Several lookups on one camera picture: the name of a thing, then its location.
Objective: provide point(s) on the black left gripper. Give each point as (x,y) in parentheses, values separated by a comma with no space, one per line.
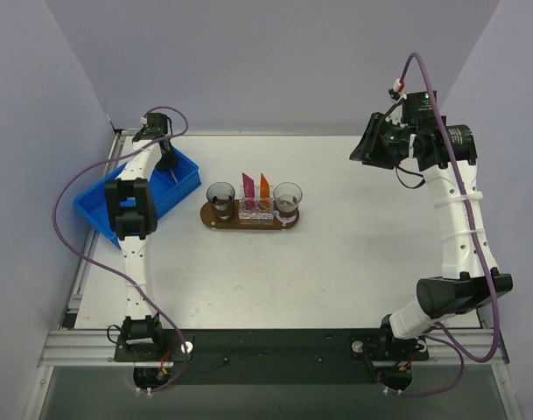
(166,158)

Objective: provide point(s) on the clear glass cup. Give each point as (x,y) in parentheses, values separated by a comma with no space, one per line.
(287,197)

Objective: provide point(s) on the blue tinted glass cup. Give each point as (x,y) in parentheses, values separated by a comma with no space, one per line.
(221,196)

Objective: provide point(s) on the brown wooden oval tray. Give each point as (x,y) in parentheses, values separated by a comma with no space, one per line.
(211,220)

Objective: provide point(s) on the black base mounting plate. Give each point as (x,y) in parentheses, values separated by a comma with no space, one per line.
(273,357)

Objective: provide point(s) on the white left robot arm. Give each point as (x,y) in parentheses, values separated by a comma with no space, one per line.
(133,217)

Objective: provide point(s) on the clear textured acrylic holder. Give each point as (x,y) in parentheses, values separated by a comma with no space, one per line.
(257,216)

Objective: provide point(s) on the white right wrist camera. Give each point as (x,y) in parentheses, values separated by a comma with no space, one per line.
(397,94)

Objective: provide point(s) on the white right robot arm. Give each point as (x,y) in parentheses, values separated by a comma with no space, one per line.
(470,277)

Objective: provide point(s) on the pink toothpaste tube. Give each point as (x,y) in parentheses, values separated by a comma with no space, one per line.
(248,193)

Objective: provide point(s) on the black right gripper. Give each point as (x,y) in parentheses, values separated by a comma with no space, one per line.
(372,140)

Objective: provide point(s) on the blue plastic divided bin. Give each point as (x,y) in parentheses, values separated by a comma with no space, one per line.
(166,192)

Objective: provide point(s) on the orange toothpaste tube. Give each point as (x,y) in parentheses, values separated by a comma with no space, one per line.
(264,190)

